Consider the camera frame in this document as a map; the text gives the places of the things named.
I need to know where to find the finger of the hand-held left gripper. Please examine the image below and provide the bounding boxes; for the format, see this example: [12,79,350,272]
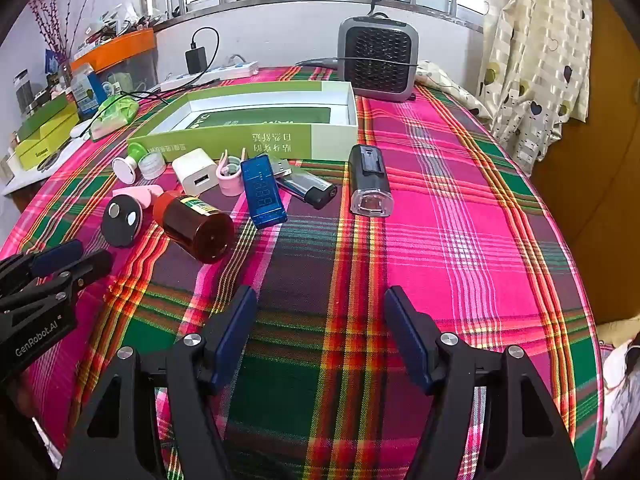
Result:
[0,250,115,318]
[0,239,85,297]

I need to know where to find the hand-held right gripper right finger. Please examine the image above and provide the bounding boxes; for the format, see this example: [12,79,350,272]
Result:
[384,285,583,480]

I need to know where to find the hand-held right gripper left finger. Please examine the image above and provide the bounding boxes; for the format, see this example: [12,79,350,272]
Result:
[57,285,258,480]

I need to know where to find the black round disc white buttons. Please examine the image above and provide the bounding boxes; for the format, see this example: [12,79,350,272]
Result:
[101,195,142,248]

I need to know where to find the pink ear hook holder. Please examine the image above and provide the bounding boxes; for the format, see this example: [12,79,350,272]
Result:
[112,185,163,208]
[216,148,246,197]

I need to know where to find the green and white suction holder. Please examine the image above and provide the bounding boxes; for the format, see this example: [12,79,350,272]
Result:
[111,142,147,183]

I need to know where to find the brown medicine bottle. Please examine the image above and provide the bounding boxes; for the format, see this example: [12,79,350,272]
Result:
[152,191,236,264]

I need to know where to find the small white jar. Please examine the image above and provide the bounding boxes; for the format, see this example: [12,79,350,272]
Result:
[137,152,167,181]

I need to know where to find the white charger cube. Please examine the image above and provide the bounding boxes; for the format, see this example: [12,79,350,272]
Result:
[171,148,221,196]

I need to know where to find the blue usb tester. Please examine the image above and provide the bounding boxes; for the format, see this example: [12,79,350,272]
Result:
[240,154,291,230]

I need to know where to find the black device with clear end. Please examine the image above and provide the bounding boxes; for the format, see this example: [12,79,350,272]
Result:
[348,144,393,217]

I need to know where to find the black and silver lighter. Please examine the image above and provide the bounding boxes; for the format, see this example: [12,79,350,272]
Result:
[276,170,338,210]

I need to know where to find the green and white cardboard box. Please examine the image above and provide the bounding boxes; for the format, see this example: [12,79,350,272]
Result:
[126,80,360,161]

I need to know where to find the black scissors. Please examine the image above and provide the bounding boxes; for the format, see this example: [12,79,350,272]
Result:
[35,147,63,171]

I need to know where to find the lime green cardboard box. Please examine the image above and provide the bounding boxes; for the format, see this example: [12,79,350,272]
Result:
[15,110,81,172]

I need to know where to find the plaid tablecloth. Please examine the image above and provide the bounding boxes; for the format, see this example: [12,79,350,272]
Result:
[0,65,603,480]

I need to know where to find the dark green cardboard box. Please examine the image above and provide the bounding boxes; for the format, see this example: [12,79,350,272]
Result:
[17,95,76,142]

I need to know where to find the green tissue pack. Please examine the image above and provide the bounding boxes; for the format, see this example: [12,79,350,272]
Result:
[89,94,141,142]

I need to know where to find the blue and white carton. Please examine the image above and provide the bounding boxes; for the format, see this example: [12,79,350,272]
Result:
[70,67,108,116]

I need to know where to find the clear bin with orange lid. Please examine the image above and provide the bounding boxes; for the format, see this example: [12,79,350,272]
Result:
[70,28,160,93]

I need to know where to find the white printed cloth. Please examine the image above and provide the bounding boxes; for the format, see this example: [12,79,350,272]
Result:
[597,320,640,467]

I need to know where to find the black charger adapter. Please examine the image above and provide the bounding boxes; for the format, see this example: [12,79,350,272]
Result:
[186,47,209,75]

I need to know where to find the purple flower branches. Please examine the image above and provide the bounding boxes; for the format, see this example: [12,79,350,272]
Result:
[27,0,101,68]

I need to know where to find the white power strip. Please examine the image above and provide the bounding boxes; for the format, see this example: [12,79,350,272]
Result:
[159,61,259,93]

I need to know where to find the pile of small windowsill items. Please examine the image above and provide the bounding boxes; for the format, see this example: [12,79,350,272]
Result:
[75,2,166,43]

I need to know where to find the wooden wardrobe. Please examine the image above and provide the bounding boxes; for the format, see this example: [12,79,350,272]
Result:
[530,0,640,326]

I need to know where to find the grey portable heater fan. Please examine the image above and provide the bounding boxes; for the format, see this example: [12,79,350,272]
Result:
[337,14,420,102]

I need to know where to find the cream patterned curtain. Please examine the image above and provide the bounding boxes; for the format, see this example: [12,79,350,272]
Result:
[415,0,593,162]

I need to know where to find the black charger cable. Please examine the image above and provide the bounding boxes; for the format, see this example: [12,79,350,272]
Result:
[87,27,221,136]

